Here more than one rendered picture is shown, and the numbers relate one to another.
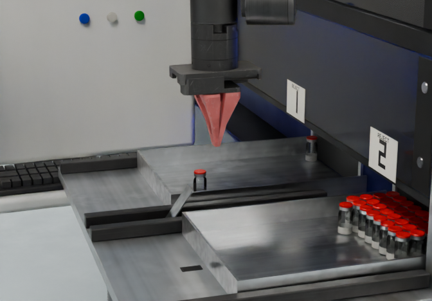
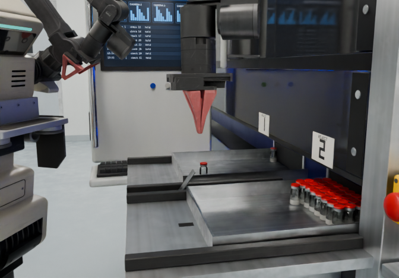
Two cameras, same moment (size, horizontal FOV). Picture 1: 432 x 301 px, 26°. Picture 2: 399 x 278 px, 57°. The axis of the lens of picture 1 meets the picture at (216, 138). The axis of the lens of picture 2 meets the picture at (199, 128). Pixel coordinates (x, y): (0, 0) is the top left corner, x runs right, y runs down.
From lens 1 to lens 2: 0.56 m
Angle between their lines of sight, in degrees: 8
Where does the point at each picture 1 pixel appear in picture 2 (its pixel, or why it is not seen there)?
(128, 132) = (175, 147)
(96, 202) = (141, 180)
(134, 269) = (146, 223)
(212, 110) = (195, 103)
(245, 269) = (223, 227)
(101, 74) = (161, 116)
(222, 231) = (212, 199)
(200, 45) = (186, 54)
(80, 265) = not seen: hidden behind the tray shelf
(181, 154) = (197, 155)
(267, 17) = (236, 30)
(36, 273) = not seen: hidden behind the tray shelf
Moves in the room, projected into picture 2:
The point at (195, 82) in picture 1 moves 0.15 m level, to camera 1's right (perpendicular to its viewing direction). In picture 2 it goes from (180, 80) to (279, 81)
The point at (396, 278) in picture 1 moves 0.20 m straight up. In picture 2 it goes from (337, 239) to (345, 122)
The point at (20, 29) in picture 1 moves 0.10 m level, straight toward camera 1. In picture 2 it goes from (119, 90) to (116, 92)
